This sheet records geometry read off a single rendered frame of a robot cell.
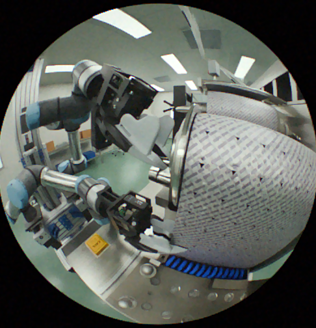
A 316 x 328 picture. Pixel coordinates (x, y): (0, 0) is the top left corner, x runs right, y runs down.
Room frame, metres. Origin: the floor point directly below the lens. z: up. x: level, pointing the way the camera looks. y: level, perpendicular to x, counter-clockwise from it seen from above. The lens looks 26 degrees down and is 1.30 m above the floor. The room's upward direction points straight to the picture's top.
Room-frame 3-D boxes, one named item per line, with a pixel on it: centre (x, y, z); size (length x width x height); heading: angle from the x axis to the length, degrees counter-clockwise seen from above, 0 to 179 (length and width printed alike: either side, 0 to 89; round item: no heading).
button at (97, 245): (0.11, 0.23, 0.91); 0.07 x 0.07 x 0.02; 61
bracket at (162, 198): (0.19, -0.03, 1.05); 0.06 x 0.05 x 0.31; 61
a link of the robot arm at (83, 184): (0.21, 0.22, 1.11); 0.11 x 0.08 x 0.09; 61
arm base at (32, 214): (0.09, 0.97, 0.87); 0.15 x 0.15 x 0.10
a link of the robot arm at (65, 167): (0.55, 0.76, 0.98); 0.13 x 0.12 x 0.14; 141
